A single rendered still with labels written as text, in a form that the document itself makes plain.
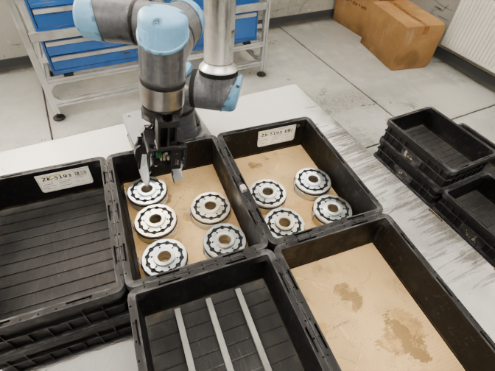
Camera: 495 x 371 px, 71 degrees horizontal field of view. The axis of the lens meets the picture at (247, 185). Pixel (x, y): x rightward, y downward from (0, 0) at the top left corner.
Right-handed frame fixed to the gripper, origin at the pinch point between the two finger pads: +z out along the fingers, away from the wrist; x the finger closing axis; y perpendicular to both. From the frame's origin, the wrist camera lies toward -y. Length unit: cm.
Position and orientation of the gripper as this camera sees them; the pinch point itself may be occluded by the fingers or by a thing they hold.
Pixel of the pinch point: (160, 177)
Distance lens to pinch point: 78.1
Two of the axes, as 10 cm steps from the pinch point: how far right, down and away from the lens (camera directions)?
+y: 3.5, 6.9, -6.3
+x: 9.2, -1.3, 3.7
